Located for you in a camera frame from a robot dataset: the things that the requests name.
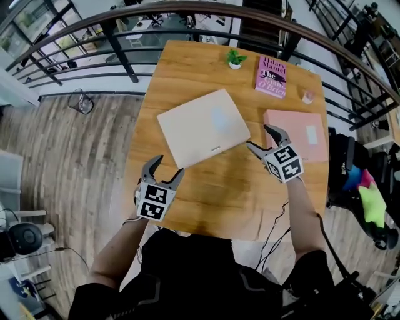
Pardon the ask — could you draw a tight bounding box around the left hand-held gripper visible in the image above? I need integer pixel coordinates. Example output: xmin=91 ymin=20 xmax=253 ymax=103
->
xmin=135 ymin=155 xmax=185 ymax=223

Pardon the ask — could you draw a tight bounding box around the pink book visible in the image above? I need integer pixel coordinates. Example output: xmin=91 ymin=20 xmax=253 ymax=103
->
xmin=254 ymin=55 xmax=288 ymax=99

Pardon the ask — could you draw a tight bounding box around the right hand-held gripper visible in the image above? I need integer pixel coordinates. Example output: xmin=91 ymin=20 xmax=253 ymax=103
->
xmin=246 ymin=124 xmax=305 ymax=184

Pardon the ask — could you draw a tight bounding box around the green star cushion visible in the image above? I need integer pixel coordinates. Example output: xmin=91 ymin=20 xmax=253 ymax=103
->
xmin=357 ymin=182 xmax=387 ymax=229

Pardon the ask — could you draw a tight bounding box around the wire waste basket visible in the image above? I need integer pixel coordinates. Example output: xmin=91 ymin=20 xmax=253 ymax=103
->
xmin=67 ymin=88 xmax=94 ymax=115

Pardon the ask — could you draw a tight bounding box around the pink cushion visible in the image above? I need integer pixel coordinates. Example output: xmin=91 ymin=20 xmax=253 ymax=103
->
xmin=361 ymin=168 xmax=378 ymax=188

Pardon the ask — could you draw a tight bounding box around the pink cardboard box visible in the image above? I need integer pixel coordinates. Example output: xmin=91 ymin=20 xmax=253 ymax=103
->
xmin=262 ymin=109 xmax=329 ymax=163

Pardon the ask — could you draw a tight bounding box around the person's left forearm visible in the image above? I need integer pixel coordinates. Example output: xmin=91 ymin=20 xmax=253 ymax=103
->
xmin=89 ymin=215 xmax=149 ymax=288

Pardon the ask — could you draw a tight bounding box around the black helmet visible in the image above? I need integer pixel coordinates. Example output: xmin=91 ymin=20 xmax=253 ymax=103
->
xmin=7 ymin=222 xmax=44 ymax=256

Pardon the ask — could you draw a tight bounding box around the person's black clothing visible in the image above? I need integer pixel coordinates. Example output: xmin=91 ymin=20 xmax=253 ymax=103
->
xmin=68 ymin=229 xmax=376 ymax=320

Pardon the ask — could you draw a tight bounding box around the small potted plant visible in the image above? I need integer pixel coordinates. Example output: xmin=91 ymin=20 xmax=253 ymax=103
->
xmin=226 ymin=49 xmax=248 ymax=70

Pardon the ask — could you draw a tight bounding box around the black office chair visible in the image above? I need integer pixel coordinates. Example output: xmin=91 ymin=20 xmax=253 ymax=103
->
xmin=326 ymin=126 xmax=400 ymax=251

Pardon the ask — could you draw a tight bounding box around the blue cushion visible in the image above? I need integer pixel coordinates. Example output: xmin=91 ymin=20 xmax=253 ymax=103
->
xmin=342 ymin=165 xmax=363 ymax=191

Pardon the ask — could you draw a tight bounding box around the thick black cable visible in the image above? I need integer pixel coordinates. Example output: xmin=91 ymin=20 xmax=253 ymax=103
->
xmin=316 ymin=213 xmax=356 ymax=284

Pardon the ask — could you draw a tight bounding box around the person's right forearm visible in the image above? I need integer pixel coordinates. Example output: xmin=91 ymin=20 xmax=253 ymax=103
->
xmin=286 ymin=177 xmax=328 ymax=260

